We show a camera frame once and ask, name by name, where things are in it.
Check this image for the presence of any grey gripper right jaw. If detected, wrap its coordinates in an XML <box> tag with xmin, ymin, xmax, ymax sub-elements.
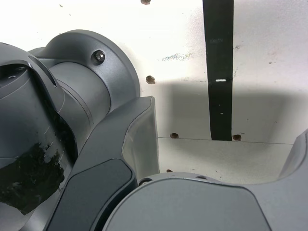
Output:
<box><xmin>101</xmin><ymin>128</ymin><xmax>308</xmax><ymax>231</ymax></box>

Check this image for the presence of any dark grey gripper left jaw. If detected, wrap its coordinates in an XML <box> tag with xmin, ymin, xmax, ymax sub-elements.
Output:
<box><xmin>44</xmin><ymin>95</ymin><xmax>160</xmax><ymax>231</ymax></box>

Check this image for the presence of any black tape strip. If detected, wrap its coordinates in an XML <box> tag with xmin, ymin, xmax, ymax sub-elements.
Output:
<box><xmin>202</xmin><ymin>0</ymin><xmax>235</xmax><ymax>141</ymax></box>

